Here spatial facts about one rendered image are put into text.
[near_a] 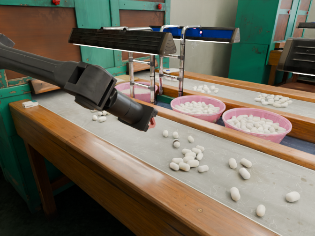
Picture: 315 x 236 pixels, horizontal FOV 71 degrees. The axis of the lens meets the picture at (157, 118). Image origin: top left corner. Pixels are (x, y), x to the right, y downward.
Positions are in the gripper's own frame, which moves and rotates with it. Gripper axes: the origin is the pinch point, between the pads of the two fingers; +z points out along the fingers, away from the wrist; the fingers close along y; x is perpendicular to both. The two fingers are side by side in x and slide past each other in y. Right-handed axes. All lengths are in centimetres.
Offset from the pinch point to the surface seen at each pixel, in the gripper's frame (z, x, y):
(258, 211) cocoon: 6.4, 9.1, -32.8
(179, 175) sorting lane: 7.4, 10.2, -10.8
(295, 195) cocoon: 14.3, 2.0, -37.9
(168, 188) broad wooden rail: -0.8, 13.6, -13.4
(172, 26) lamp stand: 37, -61, 45
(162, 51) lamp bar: -0.6, -23.8, 8.8
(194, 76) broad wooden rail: 81, -52, 46
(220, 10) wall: 207, -220, 133
